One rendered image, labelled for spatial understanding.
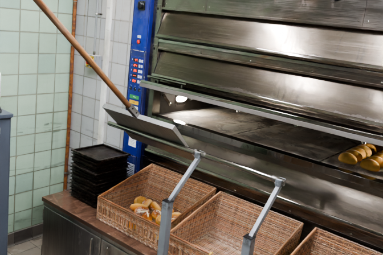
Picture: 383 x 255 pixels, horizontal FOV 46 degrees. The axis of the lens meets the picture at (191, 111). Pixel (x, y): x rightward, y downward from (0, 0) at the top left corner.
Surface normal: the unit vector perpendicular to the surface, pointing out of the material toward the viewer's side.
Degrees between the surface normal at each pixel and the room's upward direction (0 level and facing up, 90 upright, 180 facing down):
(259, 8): 90
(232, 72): 70
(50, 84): 90
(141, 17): 90
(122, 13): 90
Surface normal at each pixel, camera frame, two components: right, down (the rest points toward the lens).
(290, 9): -0.63, 0.09
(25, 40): 0.77, 0.21
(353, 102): -0.55, -0.25
